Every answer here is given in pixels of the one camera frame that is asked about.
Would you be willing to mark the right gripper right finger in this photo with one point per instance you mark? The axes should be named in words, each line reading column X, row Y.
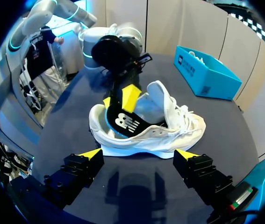
column 200, row 172

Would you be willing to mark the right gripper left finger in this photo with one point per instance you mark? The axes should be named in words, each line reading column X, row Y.
column 76, row 172

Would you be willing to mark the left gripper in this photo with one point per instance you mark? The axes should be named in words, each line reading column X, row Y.
column 113, row 53

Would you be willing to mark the blue and black insole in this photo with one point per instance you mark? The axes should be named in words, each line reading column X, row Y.
column 127, row 123

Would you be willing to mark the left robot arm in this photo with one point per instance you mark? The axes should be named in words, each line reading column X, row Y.
column 99, row 39

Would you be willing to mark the person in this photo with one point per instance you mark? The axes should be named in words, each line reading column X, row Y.
column 40, row 60

